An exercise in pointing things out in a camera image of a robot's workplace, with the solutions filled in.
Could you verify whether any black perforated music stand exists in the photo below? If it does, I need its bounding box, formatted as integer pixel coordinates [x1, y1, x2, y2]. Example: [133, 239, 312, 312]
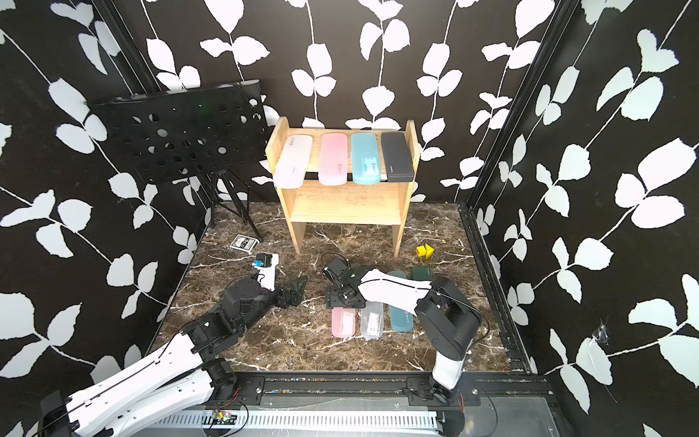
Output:
[88, 79, 269, 225]

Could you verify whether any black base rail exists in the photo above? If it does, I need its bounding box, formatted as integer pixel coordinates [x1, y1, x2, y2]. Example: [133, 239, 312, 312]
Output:
[202, 371, 557, 410]

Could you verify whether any clear white pencil case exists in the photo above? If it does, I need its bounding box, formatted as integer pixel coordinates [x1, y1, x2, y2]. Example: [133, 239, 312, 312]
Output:
[360, 302, 384, 340]

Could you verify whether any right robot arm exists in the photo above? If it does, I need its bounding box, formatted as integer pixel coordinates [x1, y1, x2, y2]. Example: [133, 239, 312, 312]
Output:
[323, 256, 484, 393]

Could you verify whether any white slotted cable duct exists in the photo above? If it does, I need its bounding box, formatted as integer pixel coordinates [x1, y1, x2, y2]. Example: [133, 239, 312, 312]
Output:
[149, 410, 442, 433]

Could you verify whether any dark grey pencil case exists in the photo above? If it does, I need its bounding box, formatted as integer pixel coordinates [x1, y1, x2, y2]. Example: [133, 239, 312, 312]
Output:
[380, 132, 415, 183]

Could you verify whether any frosted white pencil case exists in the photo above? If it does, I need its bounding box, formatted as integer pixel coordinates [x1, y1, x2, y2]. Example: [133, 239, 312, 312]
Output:
[273, 135, 313, 189]

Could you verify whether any pink pencil case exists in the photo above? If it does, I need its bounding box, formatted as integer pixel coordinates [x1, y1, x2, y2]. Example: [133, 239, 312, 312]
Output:
[331, 308, 356, 339]
[318, 133, 349, 187]

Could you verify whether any dark green pencil case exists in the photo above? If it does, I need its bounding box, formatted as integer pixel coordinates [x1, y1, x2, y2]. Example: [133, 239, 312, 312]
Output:
[411, 266, 433, 282]

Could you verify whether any teal pencil case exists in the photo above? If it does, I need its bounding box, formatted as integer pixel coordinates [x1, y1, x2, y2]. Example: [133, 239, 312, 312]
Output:
[386, 269, 414, 334]

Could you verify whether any wooden two-tier shelf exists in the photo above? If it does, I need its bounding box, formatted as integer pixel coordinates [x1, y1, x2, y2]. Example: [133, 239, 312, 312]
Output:
[265, 117, 420, 257]

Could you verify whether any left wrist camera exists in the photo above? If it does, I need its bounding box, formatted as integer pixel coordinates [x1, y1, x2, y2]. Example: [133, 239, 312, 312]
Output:
[253, 253, 280, 291]

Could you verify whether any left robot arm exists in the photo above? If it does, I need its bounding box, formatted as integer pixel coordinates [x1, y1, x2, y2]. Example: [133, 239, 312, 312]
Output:
[36, 275, 309, 436]

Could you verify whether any light blue upper pencil case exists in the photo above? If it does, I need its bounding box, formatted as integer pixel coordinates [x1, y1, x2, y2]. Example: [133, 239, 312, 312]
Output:
[351, 132, 382, 185]

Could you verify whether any small yellow block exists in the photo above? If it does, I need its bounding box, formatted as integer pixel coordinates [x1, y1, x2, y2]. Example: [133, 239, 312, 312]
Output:
[416, 244, 435, 260]

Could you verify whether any black white tag card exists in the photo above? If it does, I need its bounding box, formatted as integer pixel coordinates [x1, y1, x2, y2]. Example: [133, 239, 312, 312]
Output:
[229, 234, 260, 254]

